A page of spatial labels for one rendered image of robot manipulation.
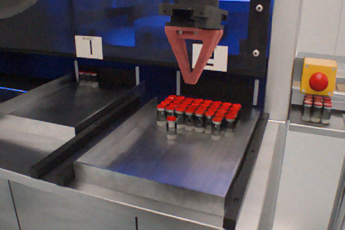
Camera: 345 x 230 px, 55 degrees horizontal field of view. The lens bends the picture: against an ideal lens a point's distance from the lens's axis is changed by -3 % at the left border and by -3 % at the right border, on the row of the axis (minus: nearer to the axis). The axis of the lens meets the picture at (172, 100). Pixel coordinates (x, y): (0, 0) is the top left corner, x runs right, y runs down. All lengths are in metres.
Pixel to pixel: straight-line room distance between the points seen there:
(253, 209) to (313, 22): 4.96
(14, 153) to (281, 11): 0.63
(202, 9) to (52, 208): 1.08
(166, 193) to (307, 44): 5.03
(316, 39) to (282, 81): 4.66
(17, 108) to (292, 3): 0.72
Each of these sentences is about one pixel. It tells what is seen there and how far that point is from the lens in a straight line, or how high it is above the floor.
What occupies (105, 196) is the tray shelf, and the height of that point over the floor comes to 0.88.
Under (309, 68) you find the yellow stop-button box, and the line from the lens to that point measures 0.79.
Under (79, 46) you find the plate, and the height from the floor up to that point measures 1.02.
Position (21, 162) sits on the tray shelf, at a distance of 0.70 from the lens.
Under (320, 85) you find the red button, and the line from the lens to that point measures 0.77.
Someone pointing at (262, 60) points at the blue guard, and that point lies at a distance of 0.80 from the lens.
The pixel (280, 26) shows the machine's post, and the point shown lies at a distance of 0.78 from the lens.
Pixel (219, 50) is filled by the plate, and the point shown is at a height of 1.04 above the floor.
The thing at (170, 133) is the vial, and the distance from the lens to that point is 0.71.
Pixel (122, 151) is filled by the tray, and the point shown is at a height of 0.88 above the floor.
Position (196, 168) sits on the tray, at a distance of 0.62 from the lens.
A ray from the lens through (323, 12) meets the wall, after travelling 5.40.
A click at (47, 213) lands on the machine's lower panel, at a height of 0.38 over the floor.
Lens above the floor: 1.21
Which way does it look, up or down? 21 degrees down
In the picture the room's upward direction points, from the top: straight up
